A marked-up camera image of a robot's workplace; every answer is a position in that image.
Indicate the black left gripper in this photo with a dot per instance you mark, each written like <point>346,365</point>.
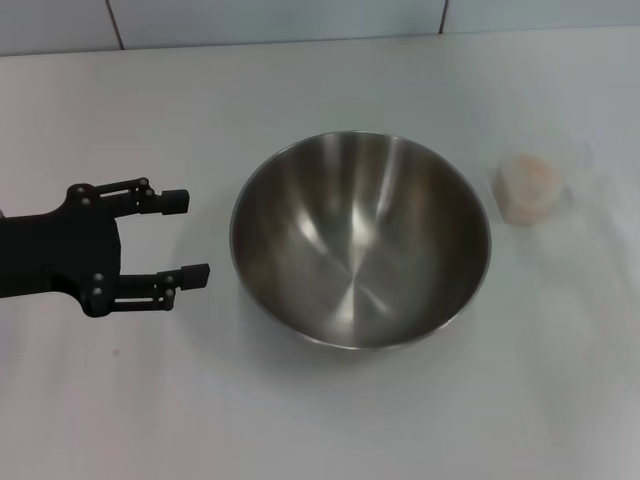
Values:
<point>60,250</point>

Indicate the stainless steel mixing bowl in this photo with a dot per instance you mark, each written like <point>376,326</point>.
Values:
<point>360,240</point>

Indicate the white rice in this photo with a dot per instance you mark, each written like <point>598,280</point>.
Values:
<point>525,185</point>

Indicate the clear plastic measuring cup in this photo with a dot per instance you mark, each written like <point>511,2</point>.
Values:
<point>575,165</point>

